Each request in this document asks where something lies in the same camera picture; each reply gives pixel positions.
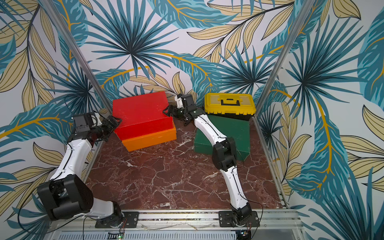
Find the green shoebox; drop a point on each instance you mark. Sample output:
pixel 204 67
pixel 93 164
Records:
pixel 238 129

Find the red shoebox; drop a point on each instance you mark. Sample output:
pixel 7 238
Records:
pixel 142 115

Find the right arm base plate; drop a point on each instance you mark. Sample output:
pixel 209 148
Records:
pixel 227 219

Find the orange shoebox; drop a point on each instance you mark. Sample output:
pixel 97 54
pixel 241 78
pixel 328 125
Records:
pixel 150 139

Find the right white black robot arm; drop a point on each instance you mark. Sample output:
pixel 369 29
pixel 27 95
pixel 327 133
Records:
pixel 224 153

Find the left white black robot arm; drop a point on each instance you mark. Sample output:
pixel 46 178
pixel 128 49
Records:
pixel 65 195

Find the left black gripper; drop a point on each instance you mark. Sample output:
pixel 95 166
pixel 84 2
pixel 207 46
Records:
pixel 111 127

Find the aluminium front rail frame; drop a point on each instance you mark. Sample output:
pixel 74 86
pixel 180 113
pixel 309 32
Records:
pixel 275 224

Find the aluminium corner post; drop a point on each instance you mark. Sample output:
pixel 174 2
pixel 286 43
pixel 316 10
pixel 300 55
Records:
pixel 59 22
pixel 284 52

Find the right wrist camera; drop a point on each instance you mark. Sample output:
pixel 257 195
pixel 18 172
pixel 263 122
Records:
pixel 179 101

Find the yellow black toolbox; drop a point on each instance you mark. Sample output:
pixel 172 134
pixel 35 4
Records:
pixel 235 106

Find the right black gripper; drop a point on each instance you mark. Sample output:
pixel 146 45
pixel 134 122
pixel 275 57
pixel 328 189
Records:
pixel 175 111

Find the left aluminium corner post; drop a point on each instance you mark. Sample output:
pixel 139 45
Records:
pixel 59 22

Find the right aluminium corner post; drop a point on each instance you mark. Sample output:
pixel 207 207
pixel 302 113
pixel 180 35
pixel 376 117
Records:
pixel 284 52

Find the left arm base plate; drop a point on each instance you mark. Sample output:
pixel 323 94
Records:
pixel 124 220

